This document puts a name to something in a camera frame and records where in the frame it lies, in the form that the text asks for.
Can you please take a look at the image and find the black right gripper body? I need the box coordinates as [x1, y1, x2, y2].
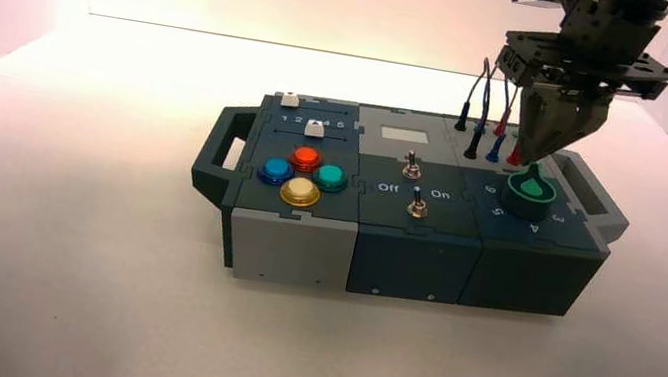
[492, 25, 668, 111]

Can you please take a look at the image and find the blue round push button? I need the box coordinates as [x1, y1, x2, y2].
[255, 155, 297, 190]

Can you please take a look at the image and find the green round push button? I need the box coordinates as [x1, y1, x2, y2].
[310, 161, 352, 197]

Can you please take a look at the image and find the metal toggle switch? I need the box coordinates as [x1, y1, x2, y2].
[404, 185, 431, 221]
[401, 148, 426, 182]

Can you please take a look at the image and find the blue plug jumper wire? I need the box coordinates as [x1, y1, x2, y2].
[471, 63, 522, 166]

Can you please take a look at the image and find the green pointer knob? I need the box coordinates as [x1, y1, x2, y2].
[497, 160, 561, 225]

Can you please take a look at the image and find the small white display panel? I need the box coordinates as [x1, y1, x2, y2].
[378, 125, 431, 148]

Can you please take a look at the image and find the yellow round push button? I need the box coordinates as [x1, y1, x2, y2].
[277, 174, 324, 212]

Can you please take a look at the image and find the dark modular control box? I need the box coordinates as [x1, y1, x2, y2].
[174, 75, 643, 340]

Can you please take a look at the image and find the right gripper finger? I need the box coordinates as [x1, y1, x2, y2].
[509, 85, 586, 173]
[570, 97, 615, 153]

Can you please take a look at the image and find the black plug jumper wire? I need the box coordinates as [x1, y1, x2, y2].
[448, 53, 498, 162]

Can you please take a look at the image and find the red round push button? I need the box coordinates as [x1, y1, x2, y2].
[288, 144, 324, 177]

